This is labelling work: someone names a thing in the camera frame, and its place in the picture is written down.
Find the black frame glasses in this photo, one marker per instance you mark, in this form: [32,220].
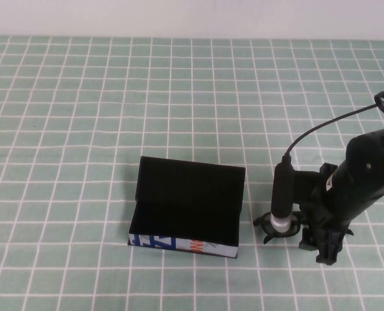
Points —
[266,229]

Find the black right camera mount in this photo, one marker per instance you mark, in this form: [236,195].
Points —
[305,184]

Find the green white grid tablecloth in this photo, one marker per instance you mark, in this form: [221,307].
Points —
[81,129]

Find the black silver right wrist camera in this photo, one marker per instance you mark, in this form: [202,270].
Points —
[283,191]

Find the black printed glasses case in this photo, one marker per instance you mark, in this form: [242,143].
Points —
[185,201]

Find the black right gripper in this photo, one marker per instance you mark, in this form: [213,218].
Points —
[334,210]

